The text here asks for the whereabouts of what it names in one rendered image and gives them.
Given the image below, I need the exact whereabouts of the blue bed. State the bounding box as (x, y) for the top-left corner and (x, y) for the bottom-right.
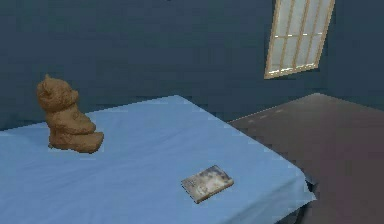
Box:
(0, 94), (317, 224)

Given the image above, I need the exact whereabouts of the grey white book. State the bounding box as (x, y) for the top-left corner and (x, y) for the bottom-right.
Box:
(180, 164), (235, 205)

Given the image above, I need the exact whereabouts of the brown teddy bear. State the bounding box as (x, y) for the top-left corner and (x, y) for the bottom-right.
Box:
(35, 73), (105, 155)

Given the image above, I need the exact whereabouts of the wooden framed window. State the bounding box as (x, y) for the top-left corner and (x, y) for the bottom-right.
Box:
(263, 0), (336, 80)

